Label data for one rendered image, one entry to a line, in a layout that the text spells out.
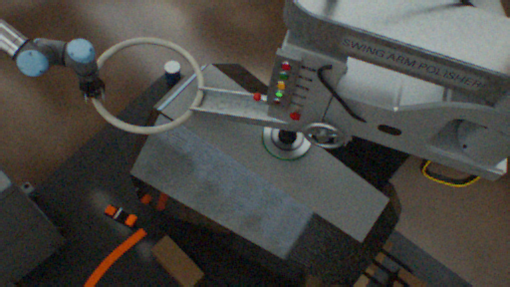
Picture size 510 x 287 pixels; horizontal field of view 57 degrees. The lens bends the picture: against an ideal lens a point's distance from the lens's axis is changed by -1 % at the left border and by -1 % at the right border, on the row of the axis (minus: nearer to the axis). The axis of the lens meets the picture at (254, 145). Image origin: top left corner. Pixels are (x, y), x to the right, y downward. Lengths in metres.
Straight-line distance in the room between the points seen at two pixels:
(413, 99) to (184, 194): 1.10
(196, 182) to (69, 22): 1.92
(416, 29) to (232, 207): 1.11
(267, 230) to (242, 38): 1.79
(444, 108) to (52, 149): 2.31
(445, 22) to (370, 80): 0.32
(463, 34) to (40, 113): 2.56
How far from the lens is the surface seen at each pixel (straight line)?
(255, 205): 2.03
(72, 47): 1.86
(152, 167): 2.20
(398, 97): 1.60
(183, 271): 2.59
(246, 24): 3.57
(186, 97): 2.16
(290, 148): 2.03
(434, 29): 1.41
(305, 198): 1.98
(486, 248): 3.23
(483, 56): 1.41
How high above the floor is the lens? 2.66
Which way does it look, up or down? 62 degrees down
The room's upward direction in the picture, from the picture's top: 12 degrees clockwise
